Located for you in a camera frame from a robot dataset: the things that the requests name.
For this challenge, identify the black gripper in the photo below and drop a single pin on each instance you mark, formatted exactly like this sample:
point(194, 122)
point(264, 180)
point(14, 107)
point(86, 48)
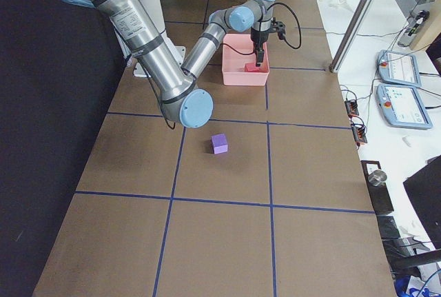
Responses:
point(258, 38)

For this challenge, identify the pink foam block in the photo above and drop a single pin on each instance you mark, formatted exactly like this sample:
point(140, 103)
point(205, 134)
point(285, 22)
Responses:
point(251, 67)

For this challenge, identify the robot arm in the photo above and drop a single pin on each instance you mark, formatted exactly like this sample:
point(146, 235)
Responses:
point(141, 26)

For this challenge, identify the pink plastic bin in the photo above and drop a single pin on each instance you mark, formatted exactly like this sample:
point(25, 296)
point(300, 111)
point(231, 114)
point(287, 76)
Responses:
point(233, 62)

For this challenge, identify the purple foam block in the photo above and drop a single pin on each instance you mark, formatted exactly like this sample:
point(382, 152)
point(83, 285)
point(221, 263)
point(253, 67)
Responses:
point(219, 143)

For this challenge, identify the orange connector box far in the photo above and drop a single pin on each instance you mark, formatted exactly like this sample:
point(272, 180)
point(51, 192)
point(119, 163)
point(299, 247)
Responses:
point(352, 107)

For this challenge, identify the orange connector box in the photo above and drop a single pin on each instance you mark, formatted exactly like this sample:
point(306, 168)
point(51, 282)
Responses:
point(352, 107)
point(359, 133)

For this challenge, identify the orange connector box near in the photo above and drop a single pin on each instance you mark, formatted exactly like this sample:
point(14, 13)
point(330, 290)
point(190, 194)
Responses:
point(359, 133)

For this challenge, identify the far teach pendant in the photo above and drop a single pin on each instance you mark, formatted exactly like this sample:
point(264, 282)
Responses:
point(398, 68)

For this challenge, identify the teach pendant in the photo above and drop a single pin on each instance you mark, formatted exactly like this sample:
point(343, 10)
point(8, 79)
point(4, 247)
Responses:
point(398, 68)
point(401, 106)

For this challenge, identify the near teach pendant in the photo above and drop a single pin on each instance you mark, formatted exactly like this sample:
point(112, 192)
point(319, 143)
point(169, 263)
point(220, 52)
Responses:
point(401, 106)

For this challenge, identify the metal cylinder weight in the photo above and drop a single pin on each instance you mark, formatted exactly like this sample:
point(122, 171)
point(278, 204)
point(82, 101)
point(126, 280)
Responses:
point(377, 178)

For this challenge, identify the black monitor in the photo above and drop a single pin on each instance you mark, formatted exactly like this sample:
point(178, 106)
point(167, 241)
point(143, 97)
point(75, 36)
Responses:
point(423, 190)

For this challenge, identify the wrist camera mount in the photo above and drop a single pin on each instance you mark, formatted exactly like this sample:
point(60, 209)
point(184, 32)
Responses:
point(278, 27)

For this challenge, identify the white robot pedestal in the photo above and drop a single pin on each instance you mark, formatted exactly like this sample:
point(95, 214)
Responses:
point(156, 24)

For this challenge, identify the aluminium frame post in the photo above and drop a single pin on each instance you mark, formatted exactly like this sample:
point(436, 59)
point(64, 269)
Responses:
point(350, 34)

